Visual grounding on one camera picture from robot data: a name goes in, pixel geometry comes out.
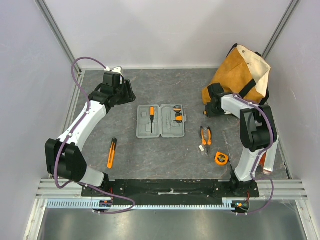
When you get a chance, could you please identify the brown canvas tote bag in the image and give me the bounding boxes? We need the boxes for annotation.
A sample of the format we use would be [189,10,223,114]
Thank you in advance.
[210,43,271,105]

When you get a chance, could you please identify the grey plastic tool case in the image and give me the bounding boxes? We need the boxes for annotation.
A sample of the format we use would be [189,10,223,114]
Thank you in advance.
[136,104,187,139]

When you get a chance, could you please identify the orange black screwdriver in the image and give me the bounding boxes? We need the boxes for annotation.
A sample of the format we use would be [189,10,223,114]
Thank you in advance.
[149,106,155,133]

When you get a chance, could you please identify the blue grey cable duct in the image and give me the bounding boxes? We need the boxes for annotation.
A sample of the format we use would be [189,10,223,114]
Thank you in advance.
[46,198,237,210]

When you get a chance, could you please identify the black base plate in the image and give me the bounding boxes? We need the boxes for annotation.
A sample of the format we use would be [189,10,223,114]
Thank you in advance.
[81,178,260,200]

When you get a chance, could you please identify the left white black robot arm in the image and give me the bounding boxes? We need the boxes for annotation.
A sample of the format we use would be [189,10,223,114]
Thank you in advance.
[45,67,136,197]

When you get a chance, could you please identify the orange tape measure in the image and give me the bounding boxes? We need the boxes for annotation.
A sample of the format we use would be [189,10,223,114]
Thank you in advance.
[214,151,229,166]

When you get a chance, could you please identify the orange utility knife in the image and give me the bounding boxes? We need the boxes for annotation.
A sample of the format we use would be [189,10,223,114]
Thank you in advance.
[107,137,118,169]

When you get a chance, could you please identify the round black orange tape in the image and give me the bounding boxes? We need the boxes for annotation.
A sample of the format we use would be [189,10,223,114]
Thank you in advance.
[173,105,182,113]

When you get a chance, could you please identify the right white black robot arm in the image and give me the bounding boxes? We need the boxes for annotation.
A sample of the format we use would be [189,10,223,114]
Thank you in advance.
[204,82,279,197]

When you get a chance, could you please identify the orange handled pliers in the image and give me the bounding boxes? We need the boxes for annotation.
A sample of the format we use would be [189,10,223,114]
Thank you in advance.
[199,126,212,156]

